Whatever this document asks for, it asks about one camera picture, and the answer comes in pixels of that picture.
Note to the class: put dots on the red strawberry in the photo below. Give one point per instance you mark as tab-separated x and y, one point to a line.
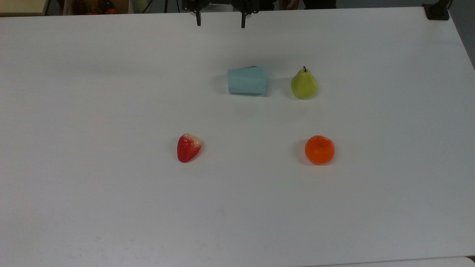
187	148

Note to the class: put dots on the black camera stand base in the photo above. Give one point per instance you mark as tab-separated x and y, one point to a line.
436	11

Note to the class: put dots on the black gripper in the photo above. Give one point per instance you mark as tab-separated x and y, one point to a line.
226	3

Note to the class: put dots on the orange mandarin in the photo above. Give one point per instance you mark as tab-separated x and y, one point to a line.
319	150

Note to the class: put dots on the green pear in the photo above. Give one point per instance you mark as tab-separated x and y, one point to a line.
304	86

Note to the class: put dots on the light blue mug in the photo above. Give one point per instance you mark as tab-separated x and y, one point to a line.
246	81

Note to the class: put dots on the wooden board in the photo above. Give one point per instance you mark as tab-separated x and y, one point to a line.
22	6

